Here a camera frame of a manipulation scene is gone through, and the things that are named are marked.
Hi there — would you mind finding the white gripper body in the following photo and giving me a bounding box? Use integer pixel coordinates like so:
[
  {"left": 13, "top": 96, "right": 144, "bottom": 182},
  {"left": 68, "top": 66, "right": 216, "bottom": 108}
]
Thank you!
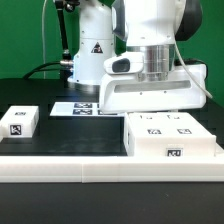
[{"left": 99, "top": 66, "right": 206, "bottom": 114}]

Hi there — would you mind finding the white cabinet body box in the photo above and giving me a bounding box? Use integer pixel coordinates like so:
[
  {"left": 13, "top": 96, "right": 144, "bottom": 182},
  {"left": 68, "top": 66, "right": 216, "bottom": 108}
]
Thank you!
[{"left": 123, "top": 112, "right": 216, "bottom": 158}]

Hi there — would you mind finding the white cabinet top block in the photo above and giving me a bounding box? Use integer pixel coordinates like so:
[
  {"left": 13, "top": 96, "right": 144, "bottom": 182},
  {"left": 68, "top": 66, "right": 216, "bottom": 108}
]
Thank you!
[{"left": 0, "top": 106, "right": 39, "bottom": 138}]

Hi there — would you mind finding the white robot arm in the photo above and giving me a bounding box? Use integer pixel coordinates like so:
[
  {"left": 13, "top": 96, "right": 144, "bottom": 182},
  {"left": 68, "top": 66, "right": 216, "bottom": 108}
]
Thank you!
[{"left": 69, "top": 0, "right": 208, "bottom": 114}]

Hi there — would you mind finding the white base tag plate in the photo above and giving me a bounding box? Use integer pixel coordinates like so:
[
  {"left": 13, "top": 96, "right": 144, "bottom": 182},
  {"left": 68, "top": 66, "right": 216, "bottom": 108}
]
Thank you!
[{"left": 50, "top": 102, "right": 123, "bottom": 117}]

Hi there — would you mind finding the white U-shaped obstacle fence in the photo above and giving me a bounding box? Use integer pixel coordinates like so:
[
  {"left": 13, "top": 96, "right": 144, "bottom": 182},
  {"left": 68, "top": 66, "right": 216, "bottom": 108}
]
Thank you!
[{"left": 0, "top": 133, "right": 224, "bottom": 184}]

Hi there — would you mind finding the black cable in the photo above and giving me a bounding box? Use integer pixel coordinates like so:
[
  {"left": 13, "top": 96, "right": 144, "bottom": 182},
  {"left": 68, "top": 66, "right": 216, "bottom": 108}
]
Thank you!
[{"left": 22, "top": 61, "right": 68, "bottom": 80}]

